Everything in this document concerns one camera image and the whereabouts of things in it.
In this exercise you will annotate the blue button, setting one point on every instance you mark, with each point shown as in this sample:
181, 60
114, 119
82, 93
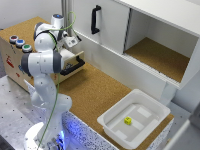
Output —
20, 42

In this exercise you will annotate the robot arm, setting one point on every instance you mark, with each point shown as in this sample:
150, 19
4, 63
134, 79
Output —
41, 63

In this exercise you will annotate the wooden drawer box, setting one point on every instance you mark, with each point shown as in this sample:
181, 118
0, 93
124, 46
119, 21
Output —
13, 65

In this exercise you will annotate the green button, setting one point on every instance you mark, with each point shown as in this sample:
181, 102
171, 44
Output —
26, 47

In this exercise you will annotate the yellow block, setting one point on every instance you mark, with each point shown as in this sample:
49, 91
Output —
127, 120

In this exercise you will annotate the white sliding door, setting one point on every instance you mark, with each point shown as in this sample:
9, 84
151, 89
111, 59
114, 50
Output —
111, 23

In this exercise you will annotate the white plastic box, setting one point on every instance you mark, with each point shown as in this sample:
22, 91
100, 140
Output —
146, 106

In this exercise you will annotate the white cabinet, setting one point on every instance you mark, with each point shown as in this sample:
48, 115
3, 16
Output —
173, 20

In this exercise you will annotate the wooden drawer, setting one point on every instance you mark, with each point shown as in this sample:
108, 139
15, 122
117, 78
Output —
71, 58

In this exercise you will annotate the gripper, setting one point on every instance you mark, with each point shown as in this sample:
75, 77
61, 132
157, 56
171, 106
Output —
71, 40

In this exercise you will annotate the red button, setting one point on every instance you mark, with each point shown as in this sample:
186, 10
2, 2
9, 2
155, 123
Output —
14, 39

